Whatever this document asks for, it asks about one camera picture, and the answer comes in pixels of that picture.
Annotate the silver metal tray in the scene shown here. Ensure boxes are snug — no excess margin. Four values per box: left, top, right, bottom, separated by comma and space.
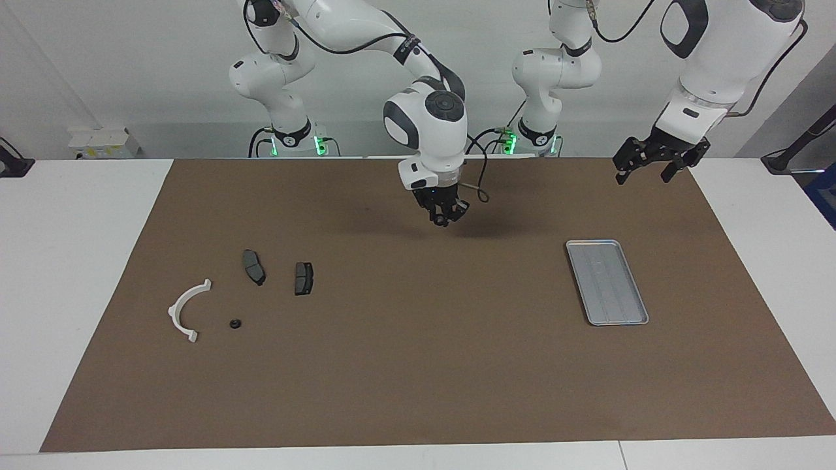
566, 239, 650, 326

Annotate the black angled stand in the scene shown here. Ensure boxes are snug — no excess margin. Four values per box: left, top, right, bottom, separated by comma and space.
762, 103, 836, 175

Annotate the brown table mat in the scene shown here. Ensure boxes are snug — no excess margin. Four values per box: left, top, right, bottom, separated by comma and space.
39, 157, 836, 453

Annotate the blue bin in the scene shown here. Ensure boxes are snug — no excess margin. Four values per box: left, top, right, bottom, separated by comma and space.
805, 163, 836, 230

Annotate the long dark brake pad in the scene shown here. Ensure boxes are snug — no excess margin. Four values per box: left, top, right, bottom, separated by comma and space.
242, 249, 266, 287

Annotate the black stand base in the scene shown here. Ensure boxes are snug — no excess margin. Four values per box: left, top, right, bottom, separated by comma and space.
0, 137, 35, 178

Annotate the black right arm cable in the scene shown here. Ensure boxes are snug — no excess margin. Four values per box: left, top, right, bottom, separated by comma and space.
243, 0, 490, 203

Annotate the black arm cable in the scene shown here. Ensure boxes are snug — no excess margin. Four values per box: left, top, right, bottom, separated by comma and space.
243, 0, 490, 203
585, 0, 809, 118

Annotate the black base power cable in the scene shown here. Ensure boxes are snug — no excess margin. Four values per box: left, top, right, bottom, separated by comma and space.
466, 99, 526, 155

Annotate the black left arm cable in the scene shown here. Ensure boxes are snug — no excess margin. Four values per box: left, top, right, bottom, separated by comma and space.
585, 0, 809, 118

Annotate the white half-ring bracket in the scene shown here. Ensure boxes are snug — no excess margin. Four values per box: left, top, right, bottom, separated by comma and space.
168, 279, 213, 343

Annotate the white box by wall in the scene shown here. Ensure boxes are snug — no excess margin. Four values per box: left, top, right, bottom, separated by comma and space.
68, 127, 141, 159

